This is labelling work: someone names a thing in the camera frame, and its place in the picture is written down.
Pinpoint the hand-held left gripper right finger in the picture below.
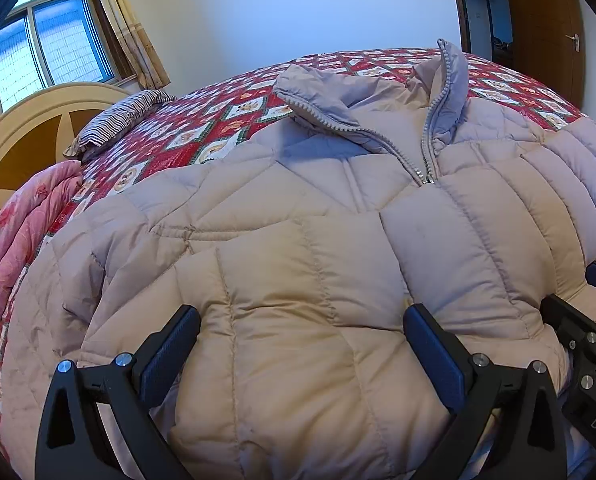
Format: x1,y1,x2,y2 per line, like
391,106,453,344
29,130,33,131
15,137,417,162
402,303,569,480

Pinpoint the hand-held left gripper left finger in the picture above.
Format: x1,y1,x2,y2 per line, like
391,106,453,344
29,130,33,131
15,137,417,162
35,304,202,480

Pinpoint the beige quilted down jacket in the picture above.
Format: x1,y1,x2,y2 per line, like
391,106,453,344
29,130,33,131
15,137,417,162
0,38,596,480

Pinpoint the pink folded blanket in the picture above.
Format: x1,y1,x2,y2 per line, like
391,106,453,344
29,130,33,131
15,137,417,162
0,160,85,319

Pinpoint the red printed bed cover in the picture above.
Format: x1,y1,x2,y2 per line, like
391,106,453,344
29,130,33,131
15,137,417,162
0,48,591,401

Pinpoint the striped pillow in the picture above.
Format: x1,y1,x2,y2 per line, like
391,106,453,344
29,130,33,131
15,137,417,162
64,89,179,162

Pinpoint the brown wooden door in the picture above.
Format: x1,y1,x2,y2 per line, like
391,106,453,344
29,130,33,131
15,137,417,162
500,0,587,112

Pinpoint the cream wooden headboard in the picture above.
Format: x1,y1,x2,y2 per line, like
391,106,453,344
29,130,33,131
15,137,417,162
0,81,134,211

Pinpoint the window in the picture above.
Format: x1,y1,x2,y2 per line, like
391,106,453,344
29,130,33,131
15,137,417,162
0,0,119,112

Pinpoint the dark door frame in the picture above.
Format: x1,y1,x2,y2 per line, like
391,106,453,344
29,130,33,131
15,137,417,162
447,0,515,57

